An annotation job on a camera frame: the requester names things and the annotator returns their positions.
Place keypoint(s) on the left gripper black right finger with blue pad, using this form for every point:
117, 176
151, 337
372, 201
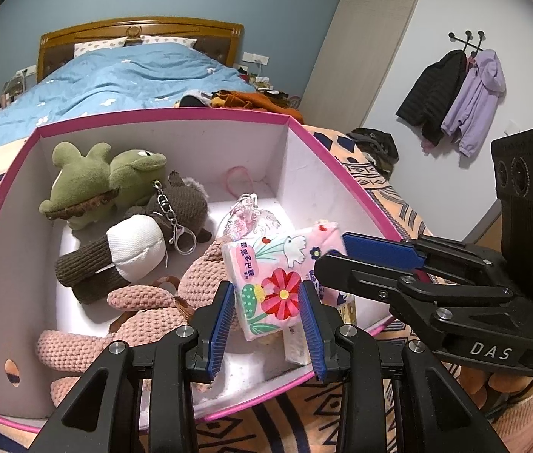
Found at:
432, 413

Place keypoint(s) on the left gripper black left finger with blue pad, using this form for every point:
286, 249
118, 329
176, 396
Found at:
102, 411

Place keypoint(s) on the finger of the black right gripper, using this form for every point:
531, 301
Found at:
404, 291
431, 259

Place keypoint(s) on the pink knitted plush bunny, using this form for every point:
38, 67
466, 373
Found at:
148, 312

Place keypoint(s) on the pink floral tissue pack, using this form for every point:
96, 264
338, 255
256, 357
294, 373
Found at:
267, 272

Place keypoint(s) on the pink sleeve forearm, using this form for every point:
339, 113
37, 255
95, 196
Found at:
515, 425

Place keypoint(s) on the right hand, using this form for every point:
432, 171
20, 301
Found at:
482, 386

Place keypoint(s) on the black bag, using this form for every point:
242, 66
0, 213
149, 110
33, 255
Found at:
378, 145

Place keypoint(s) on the lilac hooded jacket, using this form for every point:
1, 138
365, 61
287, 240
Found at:
471, 115

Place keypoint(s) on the black puffer jacket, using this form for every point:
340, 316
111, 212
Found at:
433, 94

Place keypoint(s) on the brown white plush toy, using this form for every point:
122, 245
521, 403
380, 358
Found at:
134, 247

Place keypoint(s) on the pink white storage box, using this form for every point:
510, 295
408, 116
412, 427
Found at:
26, 264

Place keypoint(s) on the green frog plush toy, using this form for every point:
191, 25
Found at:
92, 186

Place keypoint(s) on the right bedside table clutter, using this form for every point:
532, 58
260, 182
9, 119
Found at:
264, 86

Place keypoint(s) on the bedside table clutter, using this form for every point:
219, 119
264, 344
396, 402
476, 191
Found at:
14, 88
264, 86

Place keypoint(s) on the orange brown clothing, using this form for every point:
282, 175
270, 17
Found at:
252, 100

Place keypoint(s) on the wooden bed headboard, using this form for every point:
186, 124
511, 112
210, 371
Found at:
219, 40

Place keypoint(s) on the blue floral duvet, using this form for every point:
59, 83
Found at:
117, 79

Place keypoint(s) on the left bedside table clutter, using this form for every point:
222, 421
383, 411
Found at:
14, 88

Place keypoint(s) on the right white patterned pillow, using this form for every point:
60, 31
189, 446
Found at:
187, 42

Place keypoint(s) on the white patterned pillow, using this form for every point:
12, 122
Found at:
92, 46
187, 42

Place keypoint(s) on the left white patterned pillow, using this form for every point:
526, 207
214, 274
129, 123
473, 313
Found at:
92, 46

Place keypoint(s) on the pink drawstring pouch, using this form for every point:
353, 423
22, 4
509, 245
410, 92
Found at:
245, 218

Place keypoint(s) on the silver keychain clasp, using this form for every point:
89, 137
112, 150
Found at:
181, 238

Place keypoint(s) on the black wall coat hook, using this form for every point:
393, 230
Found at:
469, 40

